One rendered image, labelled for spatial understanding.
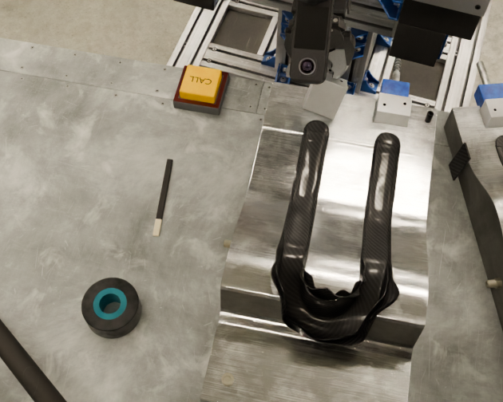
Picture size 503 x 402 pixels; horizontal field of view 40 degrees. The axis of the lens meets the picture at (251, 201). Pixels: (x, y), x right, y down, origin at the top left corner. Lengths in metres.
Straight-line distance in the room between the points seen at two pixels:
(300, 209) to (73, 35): 1.59
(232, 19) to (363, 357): 1.40
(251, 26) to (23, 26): 0.82
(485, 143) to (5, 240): 0.76
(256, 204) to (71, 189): 0.32
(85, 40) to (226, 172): 1.38
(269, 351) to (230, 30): 1.34
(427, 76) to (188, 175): 1.10
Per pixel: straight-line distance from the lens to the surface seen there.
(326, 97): 1.03
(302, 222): 0.96
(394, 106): 1.06
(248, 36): 2.09
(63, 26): 2.47
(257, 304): 0.89
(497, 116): 1.14
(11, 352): 0.97
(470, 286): 1.07
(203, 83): 1.16
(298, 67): 0.88
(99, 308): 0.99
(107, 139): 1.16
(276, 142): 1.03
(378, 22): 1.45
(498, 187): 1.06
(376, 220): 0.99
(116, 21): 2.45
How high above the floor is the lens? 1.74
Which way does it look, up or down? 61 degrees down
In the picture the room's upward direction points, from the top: 1 degrees clockwise
